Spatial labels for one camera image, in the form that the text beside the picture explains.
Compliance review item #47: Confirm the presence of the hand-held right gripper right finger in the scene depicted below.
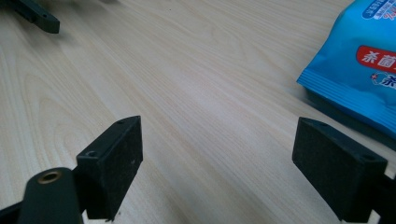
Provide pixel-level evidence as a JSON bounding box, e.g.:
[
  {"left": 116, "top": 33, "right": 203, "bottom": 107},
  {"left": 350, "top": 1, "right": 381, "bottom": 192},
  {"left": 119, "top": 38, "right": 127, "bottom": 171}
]
[{"left": 291, "top": 117, "right": 389, "bottom": 223}]

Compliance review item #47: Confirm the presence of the blue wet wipes packet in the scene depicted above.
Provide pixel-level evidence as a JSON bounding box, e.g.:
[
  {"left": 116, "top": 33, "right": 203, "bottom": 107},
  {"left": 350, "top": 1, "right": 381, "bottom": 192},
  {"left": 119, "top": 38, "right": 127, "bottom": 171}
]
[{"left": 296, "top": 0, "right": 396, "bottom": 139}]

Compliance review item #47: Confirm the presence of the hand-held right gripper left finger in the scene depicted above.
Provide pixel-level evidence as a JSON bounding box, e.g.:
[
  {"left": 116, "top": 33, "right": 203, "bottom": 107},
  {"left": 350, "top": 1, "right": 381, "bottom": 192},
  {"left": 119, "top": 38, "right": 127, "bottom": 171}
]
[{"left": 74, "top": 115, "right": 144, "bottom": 222}]

